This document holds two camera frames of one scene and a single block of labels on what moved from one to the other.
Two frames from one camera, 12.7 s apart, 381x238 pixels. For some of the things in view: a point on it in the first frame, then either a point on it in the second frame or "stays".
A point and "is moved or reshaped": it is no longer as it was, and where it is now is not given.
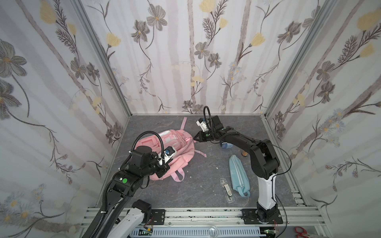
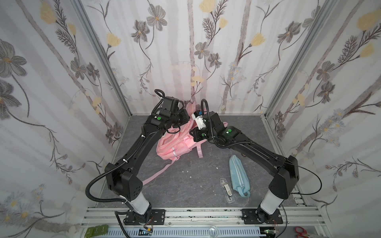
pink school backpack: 181,140 is moved or reshaped
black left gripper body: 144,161 to 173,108
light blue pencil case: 239,178 stays
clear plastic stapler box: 227,191 stays
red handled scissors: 301,232 stays
